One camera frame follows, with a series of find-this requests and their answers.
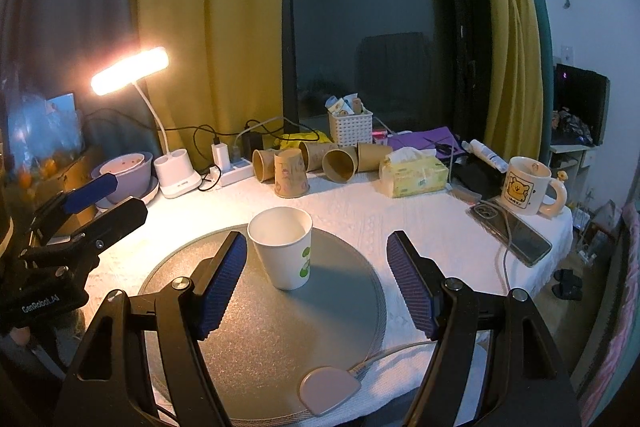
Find purple bowl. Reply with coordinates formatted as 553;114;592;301
98;152;153;205

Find yellow curtain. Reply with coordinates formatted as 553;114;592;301
131;0;292;160
470;0;553;148

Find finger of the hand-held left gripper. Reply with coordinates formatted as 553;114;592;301
27;173;119;249
20;197;149;269

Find dark window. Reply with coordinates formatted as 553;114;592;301
287;0;481;134

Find black pouch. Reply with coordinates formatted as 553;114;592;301
452;152;506;204

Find round grey mat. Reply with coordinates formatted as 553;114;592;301
136;227;388;425

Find white side desk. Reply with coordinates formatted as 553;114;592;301
547;141;595;208

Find yellow tissue box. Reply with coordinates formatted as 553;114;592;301
378;147;449;198

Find white plate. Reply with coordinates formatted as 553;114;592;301
95;177;161;212

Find white paper cup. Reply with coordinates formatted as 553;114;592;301
247;207;314;291

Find white tablecloth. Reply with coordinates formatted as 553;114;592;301
82;147;573;427

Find black monitor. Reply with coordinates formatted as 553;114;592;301
555;63;611;146

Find blue picture card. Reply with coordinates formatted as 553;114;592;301
7;93;83;168

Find purple cloth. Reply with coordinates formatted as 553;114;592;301
387;126;461;155

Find white desk lamp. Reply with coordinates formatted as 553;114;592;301
90;47;202;199

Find cream cartoon mug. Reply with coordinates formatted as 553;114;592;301
500;156;568;218

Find white tube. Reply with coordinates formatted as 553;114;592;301
469;139;508;172

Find white power strip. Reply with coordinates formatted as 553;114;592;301
207;157;256;188

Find pink patterned blanket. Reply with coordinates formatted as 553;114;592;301
575;202;640;427

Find yellow bag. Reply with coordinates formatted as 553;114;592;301
277;132;333;151

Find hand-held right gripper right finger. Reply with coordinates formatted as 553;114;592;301
386;230;586;427

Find printed brown paper cup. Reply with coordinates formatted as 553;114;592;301
274;148;310;199

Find pink flat controller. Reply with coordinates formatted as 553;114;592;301
298;367;362;418

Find white plastic basket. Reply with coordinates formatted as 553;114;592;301
327;93;374;148

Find smartphone in clear case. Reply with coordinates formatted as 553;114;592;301
468;199;552;267

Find black charger cable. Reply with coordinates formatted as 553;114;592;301
87;108;251;192

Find grey phone cable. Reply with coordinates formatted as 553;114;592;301
501;211;517;297

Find black charger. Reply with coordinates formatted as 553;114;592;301
244;132;266;158

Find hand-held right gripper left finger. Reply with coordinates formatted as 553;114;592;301
52;231;249;427

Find black slippers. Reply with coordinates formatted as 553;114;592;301
552;268;584;301

